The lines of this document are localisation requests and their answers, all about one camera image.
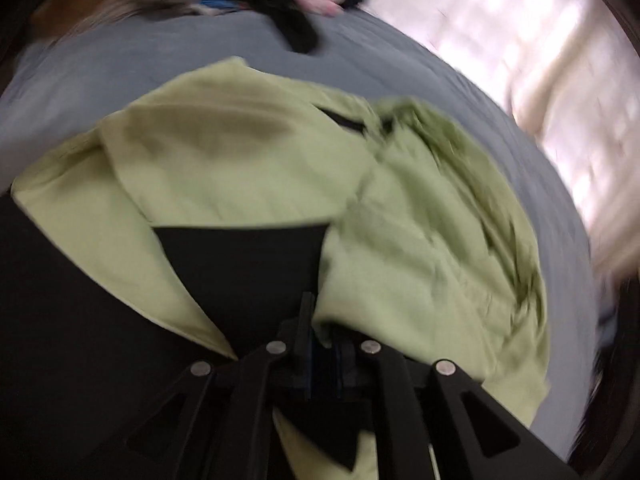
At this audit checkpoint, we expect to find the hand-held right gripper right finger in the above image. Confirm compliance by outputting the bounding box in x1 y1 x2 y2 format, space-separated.
327 327 581 480

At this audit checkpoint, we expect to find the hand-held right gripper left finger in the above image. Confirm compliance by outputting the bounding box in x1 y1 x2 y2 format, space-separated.
87 292 318 480

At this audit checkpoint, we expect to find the white leaf-print curtain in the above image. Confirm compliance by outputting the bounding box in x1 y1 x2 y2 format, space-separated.
360 0 640 281

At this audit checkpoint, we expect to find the green and black hooded jacket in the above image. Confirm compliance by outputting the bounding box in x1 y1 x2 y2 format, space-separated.
0 56 551 480

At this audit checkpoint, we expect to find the grey-blue bed blanket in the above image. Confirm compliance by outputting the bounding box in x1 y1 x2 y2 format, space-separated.
0 7 598 461

